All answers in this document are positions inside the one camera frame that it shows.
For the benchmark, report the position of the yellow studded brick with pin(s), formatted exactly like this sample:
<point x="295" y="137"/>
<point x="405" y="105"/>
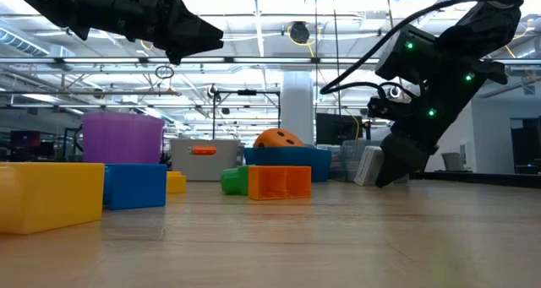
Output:
<point x="176" y="183"/>

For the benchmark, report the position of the black aluminium table frame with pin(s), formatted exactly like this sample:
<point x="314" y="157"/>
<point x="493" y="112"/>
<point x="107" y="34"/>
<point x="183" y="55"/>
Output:
<point x="486" y="179"/>

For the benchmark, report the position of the orange plastic bin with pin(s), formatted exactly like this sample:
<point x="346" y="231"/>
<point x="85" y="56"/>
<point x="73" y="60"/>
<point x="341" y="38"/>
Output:
<point x="279" y="182"/>

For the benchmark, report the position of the green toy brick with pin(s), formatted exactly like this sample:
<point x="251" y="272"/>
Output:
<point x="234" y="180"/>

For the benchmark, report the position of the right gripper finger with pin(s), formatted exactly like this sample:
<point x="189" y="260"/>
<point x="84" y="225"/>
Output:
<point x="401" y="161"/>

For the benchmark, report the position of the yellow toy brick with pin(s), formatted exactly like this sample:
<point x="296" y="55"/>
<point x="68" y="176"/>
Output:
<point x="50" y="195"/>

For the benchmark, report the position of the clear grey plastic bin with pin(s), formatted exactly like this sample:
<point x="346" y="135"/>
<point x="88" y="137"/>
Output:
<point x="348" y="161"/>

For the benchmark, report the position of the blue arched toy brick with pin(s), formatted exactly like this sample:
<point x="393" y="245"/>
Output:
<point x="135" y="186"/>

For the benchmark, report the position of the black monitor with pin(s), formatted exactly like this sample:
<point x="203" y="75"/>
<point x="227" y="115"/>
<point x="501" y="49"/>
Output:
<point x="338" y="129"/>

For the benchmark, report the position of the white plastic bin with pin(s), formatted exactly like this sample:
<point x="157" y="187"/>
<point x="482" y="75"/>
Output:
<point x="224" y="163"/>

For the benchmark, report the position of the blue patterned card box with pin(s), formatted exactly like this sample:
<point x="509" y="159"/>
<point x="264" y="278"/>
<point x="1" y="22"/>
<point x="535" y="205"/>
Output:
<point x="369" y="165"/>

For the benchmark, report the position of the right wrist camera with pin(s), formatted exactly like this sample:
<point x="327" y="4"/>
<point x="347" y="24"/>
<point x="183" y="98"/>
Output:
<point x="389" y="108"/>

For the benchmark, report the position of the purple pumpkin-face bucket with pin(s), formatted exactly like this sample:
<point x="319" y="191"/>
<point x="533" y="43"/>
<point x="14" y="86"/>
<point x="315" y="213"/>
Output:
<point x="122" y="136"/>

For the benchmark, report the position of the black cabinet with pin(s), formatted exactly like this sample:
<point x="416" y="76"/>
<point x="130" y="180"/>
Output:
<point x="526" y="148"/>

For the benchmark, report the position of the dark background monitor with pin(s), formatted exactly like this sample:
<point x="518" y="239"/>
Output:
<point x="25" y="138"/>

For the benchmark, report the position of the white building column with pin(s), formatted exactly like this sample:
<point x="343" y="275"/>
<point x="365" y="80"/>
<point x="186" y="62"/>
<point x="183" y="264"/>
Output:
<point x="298" y="110"/>

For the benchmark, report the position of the orange foam die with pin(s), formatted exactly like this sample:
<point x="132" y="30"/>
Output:
<point x="277" y="138"/>

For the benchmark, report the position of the teal plastic bin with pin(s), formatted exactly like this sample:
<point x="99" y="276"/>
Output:
<point x="291" y="159"/>

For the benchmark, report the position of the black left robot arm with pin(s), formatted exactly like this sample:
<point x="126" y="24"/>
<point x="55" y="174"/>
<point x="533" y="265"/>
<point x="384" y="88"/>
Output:
<point x="63" y="5"/>

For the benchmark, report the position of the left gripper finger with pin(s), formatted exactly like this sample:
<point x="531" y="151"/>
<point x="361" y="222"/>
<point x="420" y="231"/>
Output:
<point x="198" y="44"/>
<point x="194" y="26"/>

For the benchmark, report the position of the grey chair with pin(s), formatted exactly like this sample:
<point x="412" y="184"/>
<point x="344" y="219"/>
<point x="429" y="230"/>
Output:
<point x="453" y="161"/>

